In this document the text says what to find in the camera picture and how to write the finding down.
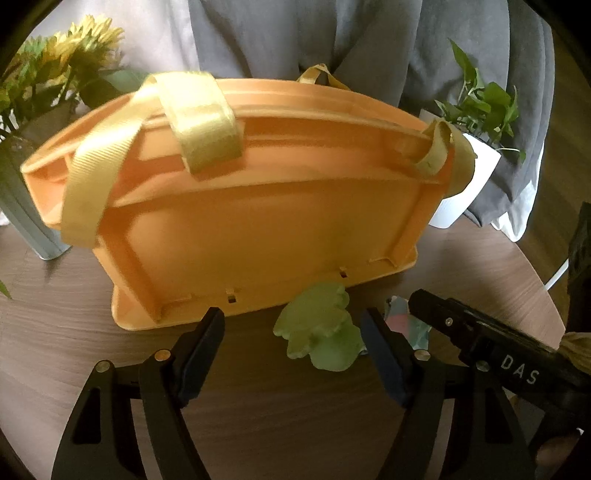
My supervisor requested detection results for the green frog plush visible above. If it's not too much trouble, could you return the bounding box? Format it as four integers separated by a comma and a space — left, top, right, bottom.
273, 282, 366, 372

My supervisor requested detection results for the white metal floor lamp hoop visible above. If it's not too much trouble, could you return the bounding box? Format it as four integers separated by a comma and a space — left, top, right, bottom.
544, 259, 569, 290

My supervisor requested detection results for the green pothos plant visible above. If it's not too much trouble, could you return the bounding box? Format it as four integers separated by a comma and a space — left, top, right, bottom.
435, 38, 527, 164

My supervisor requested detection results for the sunflower bouquet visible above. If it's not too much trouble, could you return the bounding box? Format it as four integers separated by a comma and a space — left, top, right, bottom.
1, 15, 147, 139

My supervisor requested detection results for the grey ribbed vase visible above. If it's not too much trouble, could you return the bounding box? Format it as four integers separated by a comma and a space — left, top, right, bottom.
1, 102, 74, 261

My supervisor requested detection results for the white plant pot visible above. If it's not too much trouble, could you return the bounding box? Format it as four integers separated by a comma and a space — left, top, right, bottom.
429, 125, 501, 229

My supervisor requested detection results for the pastel rolled cloth toy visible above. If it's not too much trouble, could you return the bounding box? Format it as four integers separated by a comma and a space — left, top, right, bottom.
385, 296, 432, 350

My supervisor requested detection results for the orange plastic crate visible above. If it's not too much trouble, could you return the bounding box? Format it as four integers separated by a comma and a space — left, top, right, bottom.
21, 72, 460, 330

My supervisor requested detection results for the grey curtain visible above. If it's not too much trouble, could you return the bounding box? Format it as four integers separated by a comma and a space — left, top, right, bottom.
188, 1, 555, 238

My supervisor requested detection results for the pale pink curtain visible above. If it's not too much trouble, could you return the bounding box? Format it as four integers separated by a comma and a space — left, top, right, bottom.
32, 0, 199, 73

